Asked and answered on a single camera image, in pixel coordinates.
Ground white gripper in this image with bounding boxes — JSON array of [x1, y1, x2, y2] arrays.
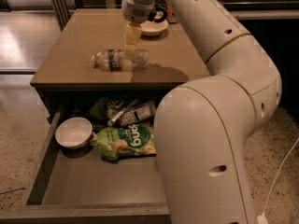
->
[[121, 0, 167, 55]]

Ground clear plastic water bottle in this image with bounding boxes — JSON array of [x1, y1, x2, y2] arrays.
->
[[91, 49, 149, 72]]

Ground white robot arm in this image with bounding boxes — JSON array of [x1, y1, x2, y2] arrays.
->
[[121, 0, 282, 224]]

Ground beige drawer cabinet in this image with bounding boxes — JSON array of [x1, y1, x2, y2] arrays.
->
[[31, 9, 209, 115]]

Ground white labelled bottle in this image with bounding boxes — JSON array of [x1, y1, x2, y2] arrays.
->
[[107, 100, 156, 127]]

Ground white bowl in drawer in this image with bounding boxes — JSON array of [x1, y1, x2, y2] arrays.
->
[[55, 117, 93, 149]]

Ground open grey top drawer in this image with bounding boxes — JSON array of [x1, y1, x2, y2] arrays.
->
[[1, 108, 171, 224]]

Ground white bowl on cabinet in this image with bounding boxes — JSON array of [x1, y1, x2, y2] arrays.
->
[[141, 20, 168, 37]]

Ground orange soda can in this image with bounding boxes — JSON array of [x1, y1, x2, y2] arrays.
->
[[165, 5, 178, 23]]

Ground dark green chip bag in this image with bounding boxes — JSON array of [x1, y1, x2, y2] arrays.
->
[[88, 96, 131, 120]]

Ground green snack bag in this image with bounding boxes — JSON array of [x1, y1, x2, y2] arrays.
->
[[96, 121, 156, 162]]

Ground white plug adapter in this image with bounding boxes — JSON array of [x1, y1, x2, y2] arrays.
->
[[257, 213, 268, 224]]

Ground white power cable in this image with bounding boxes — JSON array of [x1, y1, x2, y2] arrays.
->
[[263, 136, 299, 215]]

